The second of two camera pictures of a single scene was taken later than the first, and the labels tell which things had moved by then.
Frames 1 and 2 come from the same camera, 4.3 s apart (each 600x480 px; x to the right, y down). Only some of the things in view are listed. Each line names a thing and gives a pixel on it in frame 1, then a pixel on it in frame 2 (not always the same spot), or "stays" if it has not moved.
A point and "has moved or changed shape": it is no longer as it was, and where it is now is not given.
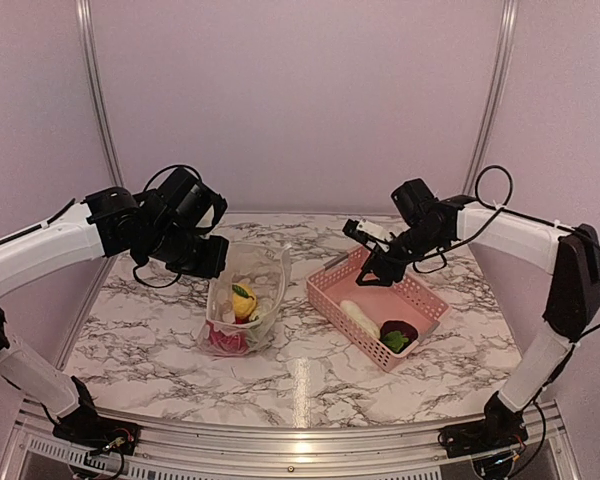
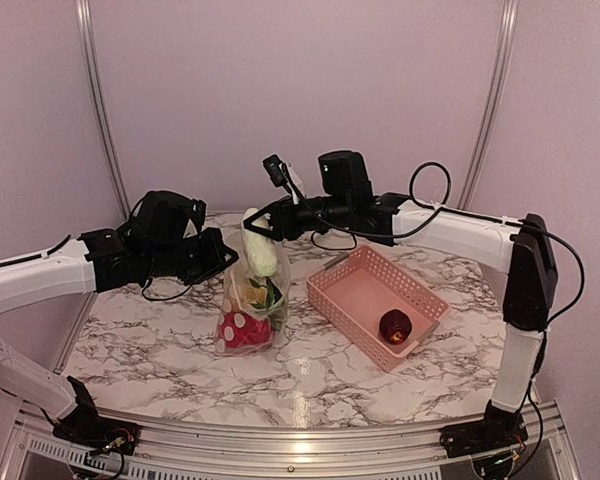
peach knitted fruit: [244, 301] -> [255, 295]
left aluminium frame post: [84, 12] stays
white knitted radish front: [355, 312] -> [262, 248]
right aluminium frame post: [500, 85] stays
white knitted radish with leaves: [263, 310] -> [277, 316]
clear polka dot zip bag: [244, 301] has moved or changed shape
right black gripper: [389, 272] -> [287, 225]
